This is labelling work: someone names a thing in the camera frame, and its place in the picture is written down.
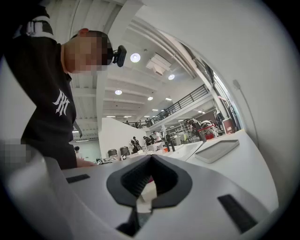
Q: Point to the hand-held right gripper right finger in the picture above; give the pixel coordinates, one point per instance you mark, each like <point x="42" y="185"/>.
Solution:
<point x="201" y="187"/>

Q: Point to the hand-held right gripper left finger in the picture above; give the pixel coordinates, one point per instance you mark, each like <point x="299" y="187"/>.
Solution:
<point x="93" y="187"/>

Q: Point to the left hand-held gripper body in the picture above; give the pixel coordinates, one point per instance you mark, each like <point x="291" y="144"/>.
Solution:
<point x="110" y="160"/>

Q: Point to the purple eggplant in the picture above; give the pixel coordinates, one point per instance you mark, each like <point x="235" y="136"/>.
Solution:
<point x="150" y="180"/>

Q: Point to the person's left forearm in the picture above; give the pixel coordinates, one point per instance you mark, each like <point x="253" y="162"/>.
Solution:
<point x="85" y="163"/>

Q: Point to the white table top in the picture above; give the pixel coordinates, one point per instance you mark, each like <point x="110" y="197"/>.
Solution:
<point x="234" y="173"/>

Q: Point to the black chair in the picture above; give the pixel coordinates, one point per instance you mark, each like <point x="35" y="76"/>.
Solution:
<point x="124" y="151"/>
<point x="112" y="153"/>

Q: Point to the grey rectangular tray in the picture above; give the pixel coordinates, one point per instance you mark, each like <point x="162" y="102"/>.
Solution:
<point x="216" y="150"/>

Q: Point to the white sink basin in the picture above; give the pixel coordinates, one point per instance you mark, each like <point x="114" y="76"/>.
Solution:
<point x="185" y="150"/>

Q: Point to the white food block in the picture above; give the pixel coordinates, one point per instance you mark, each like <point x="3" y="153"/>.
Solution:
<point x="148" y="193"/>

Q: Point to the black faucet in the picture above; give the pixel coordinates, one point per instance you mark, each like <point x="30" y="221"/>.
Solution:
<point x="172" y="144"/>

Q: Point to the red basket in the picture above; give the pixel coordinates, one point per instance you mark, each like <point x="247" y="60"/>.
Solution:
<point x="207" y="133"/>

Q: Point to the black balcony railing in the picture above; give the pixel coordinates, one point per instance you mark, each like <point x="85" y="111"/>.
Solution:
<point x="178" y="106"/>

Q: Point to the person in black shirt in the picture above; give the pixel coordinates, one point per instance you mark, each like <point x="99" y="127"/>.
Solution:
<point x="42" y="93"/>

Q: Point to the white ceiling air conditioner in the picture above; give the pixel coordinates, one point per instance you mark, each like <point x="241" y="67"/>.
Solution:
<point x="159" y="64"/>

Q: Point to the person's head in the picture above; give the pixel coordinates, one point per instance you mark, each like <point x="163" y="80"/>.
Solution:
<point x="84" y="54"/>

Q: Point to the black head-mounted camera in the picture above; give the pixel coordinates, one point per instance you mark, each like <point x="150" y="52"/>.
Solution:
<point x="120" y="56"/>

